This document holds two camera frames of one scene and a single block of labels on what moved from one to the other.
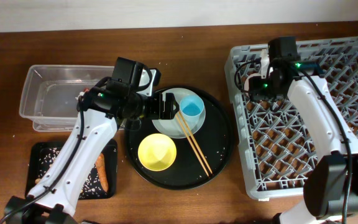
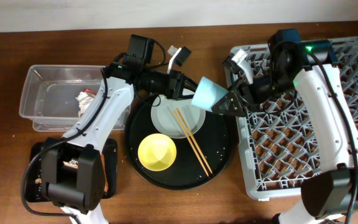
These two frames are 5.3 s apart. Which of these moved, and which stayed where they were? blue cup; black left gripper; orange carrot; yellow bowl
Moved: black left gripper; blue cup
Stayed: yellow bowl; orange carrot
